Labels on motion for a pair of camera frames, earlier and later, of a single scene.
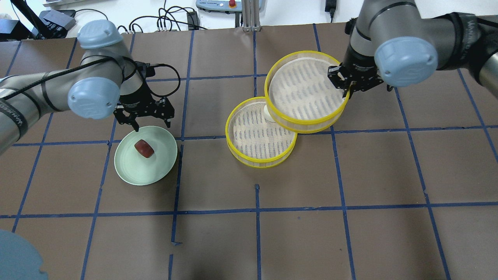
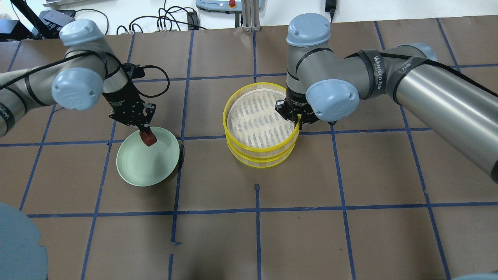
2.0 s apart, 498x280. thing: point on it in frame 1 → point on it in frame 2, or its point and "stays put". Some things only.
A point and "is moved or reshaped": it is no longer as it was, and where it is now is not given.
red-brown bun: [144, 148] → [149, 139]
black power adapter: [330, 6] stays put
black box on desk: [61, 19] stays put
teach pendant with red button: [228, 6] stays put
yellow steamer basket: [298, 96] is moved or reshaped
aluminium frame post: [251, 16] stays put
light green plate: [137, 170] stays put
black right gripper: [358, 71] → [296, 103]
